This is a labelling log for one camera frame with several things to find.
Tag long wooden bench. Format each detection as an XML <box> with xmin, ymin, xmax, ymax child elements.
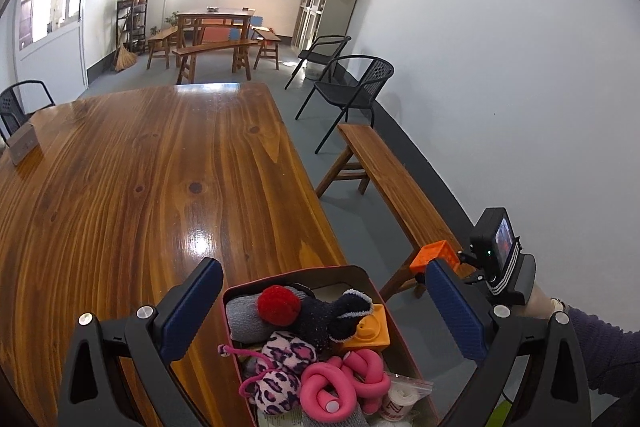
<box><xmin>315</xmin><ymin>123</ymin><xmax>476</xmax><ymax>303</ymax></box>

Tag orange and blue foam mats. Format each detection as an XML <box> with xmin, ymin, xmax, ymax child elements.
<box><xmin>200</xmin><ymin>24</ymin><xmax>251</xmax><ymax>45</ymax></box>

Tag purple leopard drawstring pouch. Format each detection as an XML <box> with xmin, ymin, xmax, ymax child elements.
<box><xmin>239</xmin><ymin>359</ymin><xmax>303</xmax><ymax>418</ymax></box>
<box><xmin>218</xmin><ymin>331</ymin><xmax>318</xmax><ymax>365</ymax></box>

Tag straw broom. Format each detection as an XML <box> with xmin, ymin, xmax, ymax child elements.
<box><xmin>112</xmin><ymin>14</ymin><xmax>137</xmax><ymax>72</ymax></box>

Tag light grey sock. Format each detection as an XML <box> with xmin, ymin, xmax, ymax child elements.
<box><xmin>305</xmin><ymin>404</ymin><xmax>373</xmax><ymax>427</ymax></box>

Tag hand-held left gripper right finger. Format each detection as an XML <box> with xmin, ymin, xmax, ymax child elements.
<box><xmin>425</xmin><ymin>259</ymin><xmax>593</xmax><ymax>427</ymax></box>

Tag person's right hand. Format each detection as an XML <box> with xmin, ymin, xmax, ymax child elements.
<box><xmin>519</xmin><ymin>281</ymin><xmax>566</xmax><ymax>320</ymax></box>

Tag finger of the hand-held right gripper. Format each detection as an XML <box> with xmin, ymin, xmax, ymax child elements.
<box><xmin>450</xmin><ymin>249</ymin><xmax>488</xmax><ymax>283</ymax></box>

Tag person's right forearm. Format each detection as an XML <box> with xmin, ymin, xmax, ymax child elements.
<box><xmin>562</xmin><ymin>304</ymin><xmax>640</xmax><ymax>398</ymax></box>

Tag grey metal cabinet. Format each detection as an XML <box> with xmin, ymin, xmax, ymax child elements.
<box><xmin>291</xmin><ymin>0</ymin><xmax>368</xmax><ymax>52</ymax></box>

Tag small grey-brown box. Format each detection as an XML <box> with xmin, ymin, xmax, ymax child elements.
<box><xmin>7</xmin><ymin>124</ymin><xmax>38</xmax><ymax>165</ymax></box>

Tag clear bag with white roll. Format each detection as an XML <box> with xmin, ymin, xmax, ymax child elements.
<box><xmin>377</xmin><ymin>372</ymin><xmax>435</xmax><ymax>423</ymax></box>

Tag orange embossed toy cube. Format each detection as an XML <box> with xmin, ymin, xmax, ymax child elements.
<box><xmin>342</xmin><ymin>304</ymin><xmax>391</xmax><ymax>353</ymax></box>
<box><xmin>409</xmin><ymin>241</ymin><xmax>460</xmax><ymax>275</ymax></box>

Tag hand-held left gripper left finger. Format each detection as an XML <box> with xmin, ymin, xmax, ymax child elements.
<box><xmin>59</xmin><ymin>257</ymin><xmax>224</xmax><ymax>427</ymax></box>

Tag red cardboard box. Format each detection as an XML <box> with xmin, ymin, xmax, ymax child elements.
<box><xmin>221</xmin><ymin>264</ymin><xmax>441</xmax><ymax>427</ymax></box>

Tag dark shelf rack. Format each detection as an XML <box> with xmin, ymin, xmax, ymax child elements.
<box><xmin>116</xmin><ymin>0</ymin><xmax>149</xmax><ymax>55</ymax></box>

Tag red fuzzy ball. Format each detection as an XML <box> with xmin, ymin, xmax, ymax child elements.
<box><xmin>256</xmin><ymin>285</ymin><xmax>302</xmax><ymax>324</ymax></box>

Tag dark wooden bench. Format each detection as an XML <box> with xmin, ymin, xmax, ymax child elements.
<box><xmin>146</xmin><ymin>26</ymin><xmax>179</xmax><ymax>70</ymax></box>
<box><xmin>172</xmin><ymin>39</ymin><xmax>260</xmax><ymax>85</ymax></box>
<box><xmin>251</xmin><ymin>27</ymin><xmax>282</xmax><ymax>70</ymax></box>

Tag black sock with white trim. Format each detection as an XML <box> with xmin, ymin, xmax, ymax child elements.
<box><xmin>297</xmin><ymin>288</ymin><xmax>375</xmax><ymax>344</ymax></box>

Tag knotted pink foam curler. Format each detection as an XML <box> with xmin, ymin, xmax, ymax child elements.
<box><xmin>300</xmin><ymin>359</ymin><xmax>358</xmax><ymax>423</ymax></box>

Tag black metal chair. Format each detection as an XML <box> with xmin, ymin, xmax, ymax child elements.
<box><xmin>285</xmin><ymin>35</ymin><xmax>352</xmax><ymax>90</ymax></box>
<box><xmin>0</xmin><ymin>80</ymin><xmax>57</xmax><ymax>148</ymax></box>
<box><xmin>295</xmin><ymin>55</ymin><xmax>395</xmax><ymax>155</ymax></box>

